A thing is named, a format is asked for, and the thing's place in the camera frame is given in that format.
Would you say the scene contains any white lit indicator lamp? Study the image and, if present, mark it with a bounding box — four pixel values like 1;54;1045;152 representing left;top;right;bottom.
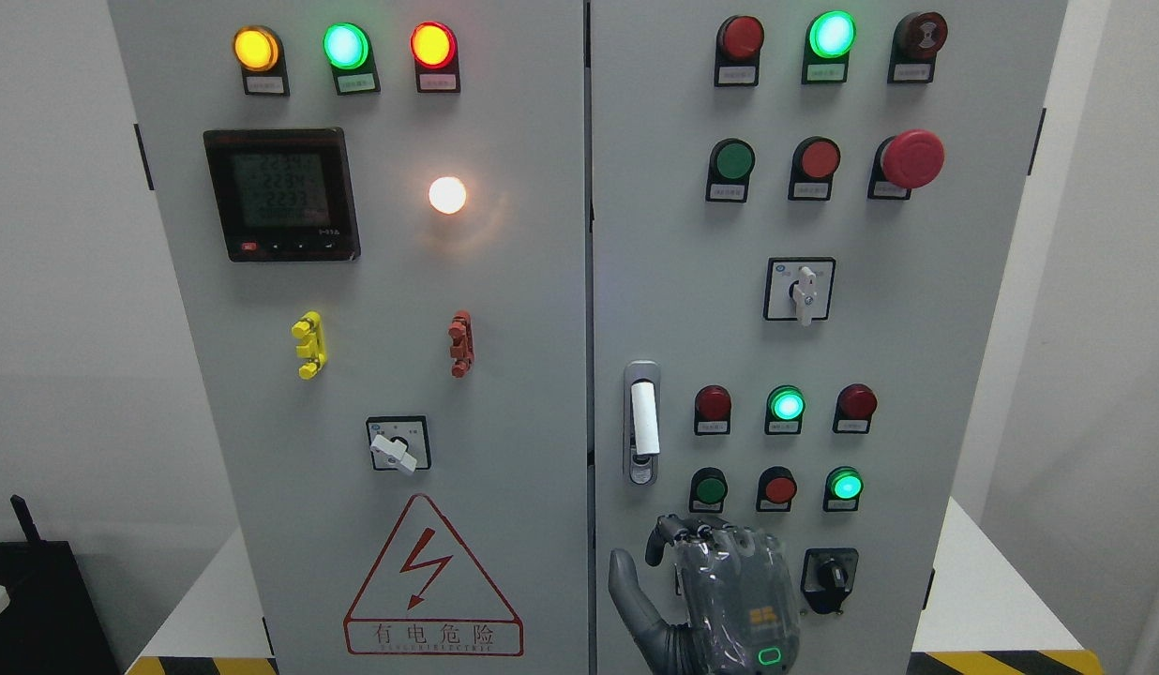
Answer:
427;176;468;215

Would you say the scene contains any green lit push button lower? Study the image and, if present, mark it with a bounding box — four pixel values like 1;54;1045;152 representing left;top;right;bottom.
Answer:
822;466;865;513

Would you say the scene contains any red push button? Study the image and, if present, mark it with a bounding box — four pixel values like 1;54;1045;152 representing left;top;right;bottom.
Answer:
755;466;799;513
787;136;841;202

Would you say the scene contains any red emergency stop mushroom button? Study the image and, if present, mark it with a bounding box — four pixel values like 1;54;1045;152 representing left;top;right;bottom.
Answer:
867;128;945;201

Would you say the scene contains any grey left cabinet door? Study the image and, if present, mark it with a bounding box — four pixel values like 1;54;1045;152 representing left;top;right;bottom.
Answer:
109;1;589;674

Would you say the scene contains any green indicator light top left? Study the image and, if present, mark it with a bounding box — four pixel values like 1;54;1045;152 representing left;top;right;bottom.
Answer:
322;22;381;96

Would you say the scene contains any dark red buzzer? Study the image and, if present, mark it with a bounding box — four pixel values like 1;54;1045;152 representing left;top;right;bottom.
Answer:
887;10;949;84

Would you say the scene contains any dark red indicator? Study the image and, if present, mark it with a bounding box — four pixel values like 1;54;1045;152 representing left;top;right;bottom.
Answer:
694;384;732;436
833;383;877;433
714;14;765;88

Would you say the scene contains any silver door lock handle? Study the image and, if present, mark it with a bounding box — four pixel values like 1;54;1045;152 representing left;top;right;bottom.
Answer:
624;360;661;486

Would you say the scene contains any red lit indicator light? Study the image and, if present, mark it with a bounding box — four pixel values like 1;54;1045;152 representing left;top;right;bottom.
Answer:
411;22;462;94

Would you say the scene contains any yellow terminal connector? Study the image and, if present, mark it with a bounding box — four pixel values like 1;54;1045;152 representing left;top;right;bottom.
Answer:
291;310;328;382

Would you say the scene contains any dark red indicator middle left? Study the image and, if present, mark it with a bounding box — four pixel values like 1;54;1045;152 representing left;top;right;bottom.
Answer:
694;384;732;436

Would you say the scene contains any red push button lower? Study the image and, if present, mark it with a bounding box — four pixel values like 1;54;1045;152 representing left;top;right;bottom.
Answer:
755;466;799;513

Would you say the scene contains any red electric hazard warning sticker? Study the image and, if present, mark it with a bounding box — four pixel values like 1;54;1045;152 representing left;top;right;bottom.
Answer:
342;494;524;656

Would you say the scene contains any red terminal connector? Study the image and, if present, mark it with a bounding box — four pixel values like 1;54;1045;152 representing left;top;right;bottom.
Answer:
447;310;475;379

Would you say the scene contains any black rotary knob switch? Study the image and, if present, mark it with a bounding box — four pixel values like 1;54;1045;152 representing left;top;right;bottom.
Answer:
801;547;859;615

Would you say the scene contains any green push button upper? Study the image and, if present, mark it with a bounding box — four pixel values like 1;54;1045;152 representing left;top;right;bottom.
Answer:
705;138;756;203

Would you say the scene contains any dark red indicator middle right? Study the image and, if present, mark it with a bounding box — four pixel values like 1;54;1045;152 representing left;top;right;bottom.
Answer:
833;383;877;433

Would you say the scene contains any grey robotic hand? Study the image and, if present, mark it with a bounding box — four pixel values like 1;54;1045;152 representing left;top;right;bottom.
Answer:
607;516;801;674

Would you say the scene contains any white selector switch left door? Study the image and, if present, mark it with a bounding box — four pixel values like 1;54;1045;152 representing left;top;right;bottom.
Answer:
366;415;432;477

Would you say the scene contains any yellow indicator light top left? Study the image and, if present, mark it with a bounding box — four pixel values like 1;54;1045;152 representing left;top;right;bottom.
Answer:
233;26;291;96

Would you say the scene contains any white selector switch upper right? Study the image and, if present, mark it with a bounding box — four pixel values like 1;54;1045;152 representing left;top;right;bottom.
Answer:
763;257;836;326

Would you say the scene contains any red push button upper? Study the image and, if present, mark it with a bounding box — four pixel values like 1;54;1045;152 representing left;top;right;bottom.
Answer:
787;136;841;202

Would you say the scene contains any dark red indicator top right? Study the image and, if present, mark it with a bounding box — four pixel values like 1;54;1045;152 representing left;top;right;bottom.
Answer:
714;14;765;88

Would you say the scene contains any black digital power meter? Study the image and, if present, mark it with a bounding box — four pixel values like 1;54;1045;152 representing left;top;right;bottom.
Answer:
203;128;360;263

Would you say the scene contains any black box left corner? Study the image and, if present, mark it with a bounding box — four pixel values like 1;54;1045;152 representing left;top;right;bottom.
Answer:
0;495;121;674

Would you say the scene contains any green lit indicator top right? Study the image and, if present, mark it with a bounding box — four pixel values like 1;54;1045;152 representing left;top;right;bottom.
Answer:
802;9;855;84

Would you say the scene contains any green lit indicator middle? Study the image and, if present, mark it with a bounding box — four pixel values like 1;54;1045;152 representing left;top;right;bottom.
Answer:
764;384;806;435

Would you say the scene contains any green lit indicator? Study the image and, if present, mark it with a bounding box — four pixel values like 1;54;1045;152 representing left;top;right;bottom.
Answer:
764;384;806;435
802;9;855;84

